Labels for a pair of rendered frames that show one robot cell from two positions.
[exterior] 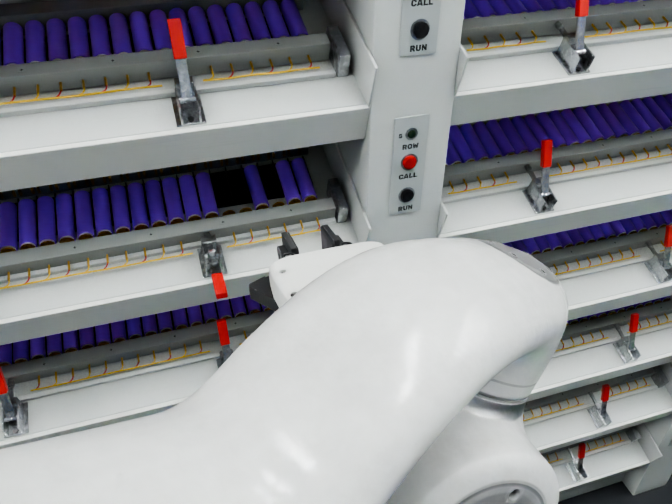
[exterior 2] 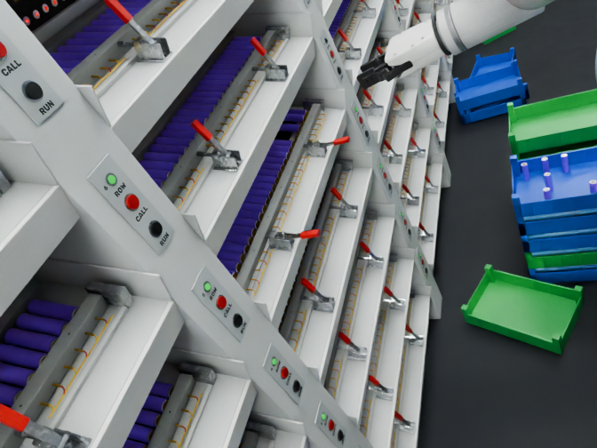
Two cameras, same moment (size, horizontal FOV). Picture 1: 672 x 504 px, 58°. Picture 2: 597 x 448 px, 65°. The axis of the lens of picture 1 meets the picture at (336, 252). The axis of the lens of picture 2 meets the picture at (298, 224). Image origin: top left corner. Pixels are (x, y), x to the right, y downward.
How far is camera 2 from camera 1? 0.77 m
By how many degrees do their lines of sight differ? 29
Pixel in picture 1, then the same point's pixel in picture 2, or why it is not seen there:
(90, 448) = not seen: outside the picture
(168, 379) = (339, 237)
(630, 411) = (423, 143)
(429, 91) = (318, 19)
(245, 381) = not seen: outside the picture
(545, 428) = (415, 174)
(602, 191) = (361, 41)
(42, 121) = (250, 116)
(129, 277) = (306, 181)
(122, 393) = (336, 258)
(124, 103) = (257, 93)
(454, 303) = not seen: outside the picture
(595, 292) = (386, 88)
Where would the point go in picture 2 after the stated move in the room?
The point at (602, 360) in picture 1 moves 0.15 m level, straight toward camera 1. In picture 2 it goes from (404, 123) to (429, 136)
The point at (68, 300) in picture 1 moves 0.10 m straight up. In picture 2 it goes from (306, 204) to (282, 164)
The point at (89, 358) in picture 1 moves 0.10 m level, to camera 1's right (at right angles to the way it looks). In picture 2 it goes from (310, 259) to (332, 226)
